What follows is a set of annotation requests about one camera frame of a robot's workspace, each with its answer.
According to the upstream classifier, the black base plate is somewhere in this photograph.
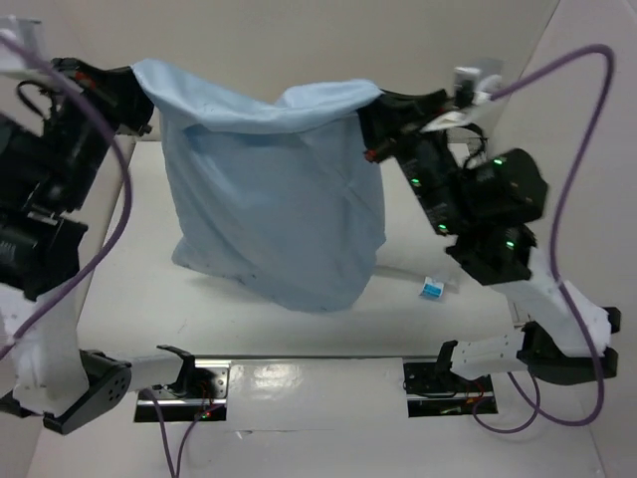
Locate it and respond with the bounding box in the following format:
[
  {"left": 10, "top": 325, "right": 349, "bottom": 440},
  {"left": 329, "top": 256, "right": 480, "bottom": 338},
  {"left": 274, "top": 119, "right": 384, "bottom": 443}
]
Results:
[
  {"left": 403, "top": 361, "right": 498, "bottom": 418},
  {"left": 150, "top": 358, "right": 230, "bottom": 423}
]

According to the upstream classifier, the white pillow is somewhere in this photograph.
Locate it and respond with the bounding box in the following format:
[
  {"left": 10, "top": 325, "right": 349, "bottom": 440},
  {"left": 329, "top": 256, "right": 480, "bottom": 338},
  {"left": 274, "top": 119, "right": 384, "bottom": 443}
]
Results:
[{"left": 370, "top": 263, "right": 462, "bottom": 293}]

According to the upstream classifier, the blue white pillow label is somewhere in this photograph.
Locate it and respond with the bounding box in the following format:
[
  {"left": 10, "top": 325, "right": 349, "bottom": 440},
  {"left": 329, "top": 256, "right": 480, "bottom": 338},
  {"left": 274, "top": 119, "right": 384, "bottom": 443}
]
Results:
[{"left": 420, "top": 277, "right": 445, "bottom": 300}]

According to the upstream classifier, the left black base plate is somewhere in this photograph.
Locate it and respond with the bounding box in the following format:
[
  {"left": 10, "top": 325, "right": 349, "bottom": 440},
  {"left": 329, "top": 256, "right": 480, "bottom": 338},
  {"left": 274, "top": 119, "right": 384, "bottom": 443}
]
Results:
[{"left": 150, "top": 358, "right": 230, "bottom": 423}]

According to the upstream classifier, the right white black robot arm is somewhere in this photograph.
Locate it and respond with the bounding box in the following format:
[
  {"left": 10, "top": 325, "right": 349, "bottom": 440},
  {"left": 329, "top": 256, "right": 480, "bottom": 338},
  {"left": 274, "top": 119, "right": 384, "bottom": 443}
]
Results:
[{"left": 357, "top": 91, "right": 621, "bottom": 390}]

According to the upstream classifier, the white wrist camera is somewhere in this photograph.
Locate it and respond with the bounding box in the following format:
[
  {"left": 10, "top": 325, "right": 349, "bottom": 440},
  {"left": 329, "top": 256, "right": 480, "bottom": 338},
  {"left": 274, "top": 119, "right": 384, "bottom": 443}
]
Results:
[
  {"left": 422, "top": 57, "right": 505, "bottom": 133},
  {"left": 1, "top": 15, "right": 44, "bottom": 79}
]

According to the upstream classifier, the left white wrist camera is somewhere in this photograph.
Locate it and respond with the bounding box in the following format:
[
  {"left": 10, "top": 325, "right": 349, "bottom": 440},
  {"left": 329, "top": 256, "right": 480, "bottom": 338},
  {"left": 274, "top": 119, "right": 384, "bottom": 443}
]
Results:
[{"left": 1, "top": 15, "right": 44, "bottom": 79}]

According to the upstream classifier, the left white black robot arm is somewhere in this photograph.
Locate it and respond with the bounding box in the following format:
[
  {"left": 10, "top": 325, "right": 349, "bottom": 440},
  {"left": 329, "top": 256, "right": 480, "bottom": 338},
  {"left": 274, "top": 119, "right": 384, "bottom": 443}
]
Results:
[{"left": 1, "top": 58, "right": 197, "bottom": 435}]

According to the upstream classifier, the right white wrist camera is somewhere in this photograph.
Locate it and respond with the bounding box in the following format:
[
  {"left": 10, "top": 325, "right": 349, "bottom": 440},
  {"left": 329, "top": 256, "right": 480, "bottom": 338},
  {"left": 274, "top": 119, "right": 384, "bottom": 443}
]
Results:
[{"left": 422, "top": 57, "right": 505, "bottom": 133}]

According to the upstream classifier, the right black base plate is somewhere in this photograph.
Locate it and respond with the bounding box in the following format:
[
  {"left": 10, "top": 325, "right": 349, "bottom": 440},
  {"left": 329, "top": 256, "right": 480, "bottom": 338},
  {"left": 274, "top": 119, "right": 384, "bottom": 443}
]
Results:
[{"left": 403, "top": 361, "right": 498, "bottom": 418}]

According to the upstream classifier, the light blue pillowcase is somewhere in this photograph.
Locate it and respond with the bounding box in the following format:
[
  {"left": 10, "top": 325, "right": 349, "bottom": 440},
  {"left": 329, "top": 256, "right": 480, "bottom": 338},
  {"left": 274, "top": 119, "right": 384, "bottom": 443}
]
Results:
[{"left": 132, "top": 59, "right": 385, "bottom": 313}]

